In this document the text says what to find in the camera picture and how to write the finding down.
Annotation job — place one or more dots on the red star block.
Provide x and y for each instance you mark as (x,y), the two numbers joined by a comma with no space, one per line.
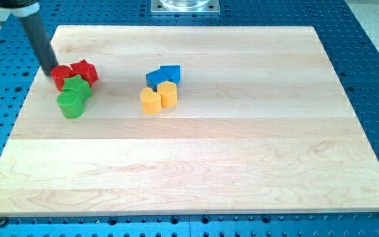
(86,70)

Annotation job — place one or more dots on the red cylinder block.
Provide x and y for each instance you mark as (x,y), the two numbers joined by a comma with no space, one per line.
(59,73)

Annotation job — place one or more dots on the yellow hexagon block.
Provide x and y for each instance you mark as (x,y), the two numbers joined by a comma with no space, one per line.
(169,93)

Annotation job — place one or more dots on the yellow heart block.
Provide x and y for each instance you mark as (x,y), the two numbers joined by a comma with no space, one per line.
(151,101)

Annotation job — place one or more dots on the blue pentagon block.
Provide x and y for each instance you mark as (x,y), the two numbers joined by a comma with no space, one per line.
(173,72)

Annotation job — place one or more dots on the blue cube block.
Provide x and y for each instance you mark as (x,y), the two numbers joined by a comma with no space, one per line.
(154,78)

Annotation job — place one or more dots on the green star block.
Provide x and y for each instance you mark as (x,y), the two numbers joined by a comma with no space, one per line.
(79,85)

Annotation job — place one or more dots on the green cylinder block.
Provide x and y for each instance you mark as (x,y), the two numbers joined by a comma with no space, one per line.
(70,104)

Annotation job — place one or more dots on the blue perforated table plate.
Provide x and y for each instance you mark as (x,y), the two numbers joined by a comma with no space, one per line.
(350,35)

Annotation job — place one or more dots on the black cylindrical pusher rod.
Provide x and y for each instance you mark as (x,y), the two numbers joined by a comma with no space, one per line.
(27,11)

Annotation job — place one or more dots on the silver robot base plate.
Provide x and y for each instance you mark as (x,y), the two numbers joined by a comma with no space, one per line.
(166,7)

